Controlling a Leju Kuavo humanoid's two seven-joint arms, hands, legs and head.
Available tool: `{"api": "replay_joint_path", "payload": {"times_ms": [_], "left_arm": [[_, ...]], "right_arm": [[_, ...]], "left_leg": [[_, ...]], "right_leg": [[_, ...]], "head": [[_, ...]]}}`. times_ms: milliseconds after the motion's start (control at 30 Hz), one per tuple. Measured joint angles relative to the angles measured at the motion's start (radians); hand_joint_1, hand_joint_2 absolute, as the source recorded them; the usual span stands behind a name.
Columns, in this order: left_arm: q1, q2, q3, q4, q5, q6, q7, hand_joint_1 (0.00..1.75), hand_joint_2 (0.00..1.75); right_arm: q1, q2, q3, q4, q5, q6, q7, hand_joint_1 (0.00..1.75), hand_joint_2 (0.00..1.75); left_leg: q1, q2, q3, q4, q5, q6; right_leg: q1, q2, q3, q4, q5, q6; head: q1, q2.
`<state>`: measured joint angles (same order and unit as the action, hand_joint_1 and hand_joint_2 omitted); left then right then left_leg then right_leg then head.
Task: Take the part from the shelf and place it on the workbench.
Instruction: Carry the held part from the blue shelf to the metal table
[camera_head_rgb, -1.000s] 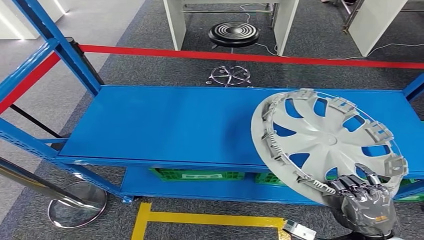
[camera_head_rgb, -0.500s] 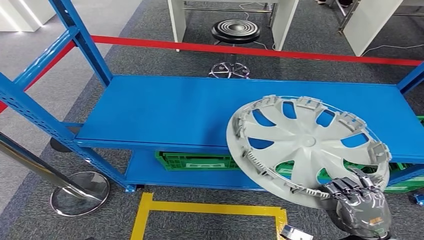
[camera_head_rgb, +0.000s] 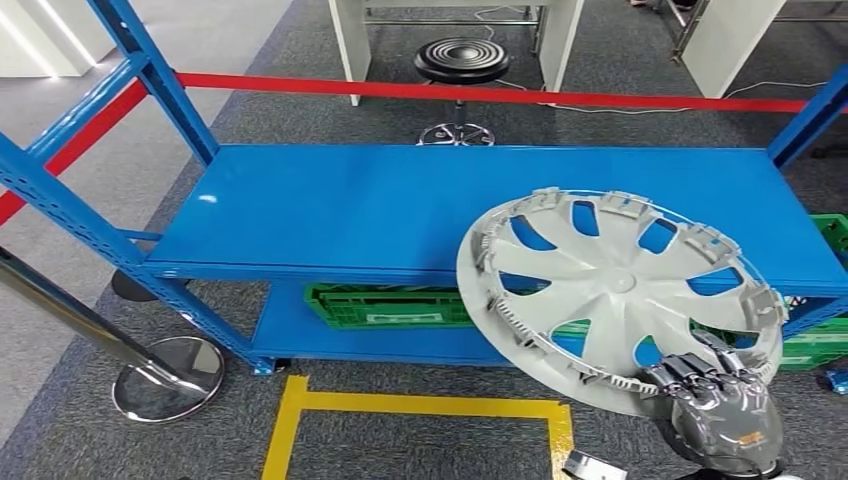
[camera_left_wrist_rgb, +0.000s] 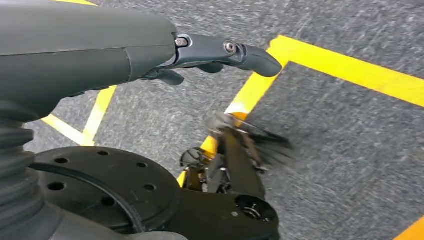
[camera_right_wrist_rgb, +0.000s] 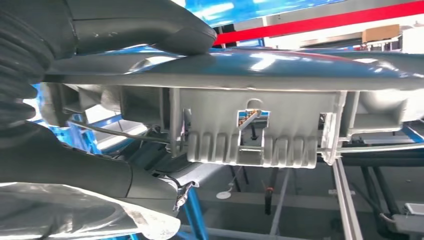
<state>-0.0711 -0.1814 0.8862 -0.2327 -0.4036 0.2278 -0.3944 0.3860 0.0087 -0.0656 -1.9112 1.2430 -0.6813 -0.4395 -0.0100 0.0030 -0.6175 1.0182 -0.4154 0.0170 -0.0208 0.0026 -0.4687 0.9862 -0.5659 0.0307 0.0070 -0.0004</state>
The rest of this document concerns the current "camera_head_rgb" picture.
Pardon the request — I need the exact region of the red barrier belt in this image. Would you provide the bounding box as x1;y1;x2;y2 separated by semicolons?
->
173;71;848;115
0;79;151;228

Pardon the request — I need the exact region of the grey plastic wheel hubcap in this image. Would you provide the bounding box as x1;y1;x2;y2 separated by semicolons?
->
455;187;790;419

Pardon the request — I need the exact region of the chrome stanchion post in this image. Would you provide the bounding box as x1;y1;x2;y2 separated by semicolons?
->
0;245;228;425

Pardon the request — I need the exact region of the yellow floor tape square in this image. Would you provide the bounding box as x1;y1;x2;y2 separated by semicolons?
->
261;374;576;480

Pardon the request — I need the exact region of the white floor cable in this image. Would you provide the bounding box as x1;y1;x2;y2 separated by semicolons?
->
473;5;829;117

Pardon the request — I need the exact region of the white desk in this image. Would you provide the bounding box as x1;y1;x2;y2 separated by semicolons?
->
664;0;791;101
327;0;588;107

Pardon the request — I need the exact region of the blue metal shelf rack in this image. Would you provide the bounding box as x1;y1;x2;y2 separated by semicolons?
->
0;0;848;397

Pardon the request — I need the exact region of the black stanchion post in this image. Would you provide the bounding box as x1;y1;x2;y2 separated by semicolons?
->
110;268;192;305

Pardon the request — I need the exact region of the black round stool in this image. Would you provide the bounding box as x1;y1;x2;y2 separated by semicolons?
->
413;36;512;148

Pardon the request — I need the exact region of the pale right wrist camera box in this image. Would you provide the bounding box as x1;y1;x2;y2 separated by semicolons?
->
563;450;629;480

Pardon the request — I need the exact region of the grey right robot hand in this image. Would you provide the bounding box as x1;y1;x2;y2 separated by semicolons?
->
639;329;788;475

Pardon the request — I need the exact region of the white lit display plinth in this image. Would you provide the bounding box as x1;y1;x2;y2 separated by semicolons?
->
0;0;119;79

